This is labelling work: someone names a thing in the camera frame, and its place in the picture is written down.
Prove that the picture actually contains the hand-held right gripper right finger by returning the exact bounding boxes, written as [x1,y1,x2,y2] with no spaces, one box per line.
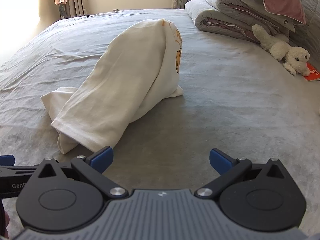
[194,149,292,200]

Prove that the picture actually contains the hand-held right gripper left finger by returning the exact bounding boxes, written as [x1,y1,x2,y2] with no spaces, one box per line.
[30,146,129,202]

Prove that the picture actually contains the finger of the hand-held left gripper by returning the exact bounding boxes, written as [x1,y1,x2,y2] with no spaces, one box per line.
[0,155,42,178]

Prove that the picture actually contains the white printed t-shirt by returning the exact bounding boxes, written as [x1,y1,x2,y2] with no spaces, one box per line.
[41,18,184,155]

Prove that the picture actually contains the bed with grey sheet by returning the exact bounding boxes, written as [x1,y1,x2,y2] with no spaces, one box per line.
[0,8,320,233]

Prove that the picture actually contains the white plush dog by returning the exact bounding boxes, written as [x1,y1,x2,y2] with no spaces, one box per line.
[252,24,310,76]

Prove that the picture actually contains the red booklet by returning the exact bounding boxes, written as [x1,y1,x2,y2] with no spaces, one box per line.
[302,62,320,82]

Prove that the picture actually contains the folded grey quilt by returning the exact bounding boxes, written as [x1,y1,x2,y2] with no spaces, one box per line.
[184,0,295,44]

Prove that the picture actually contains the grey pillow with button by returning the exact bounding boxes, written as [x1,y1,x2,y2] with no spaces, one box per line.
[240,0,298,33]

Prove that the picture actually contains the grey quilted headboard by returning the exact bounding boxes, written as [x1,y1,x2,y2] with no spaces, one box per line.
[291,0,320,63]

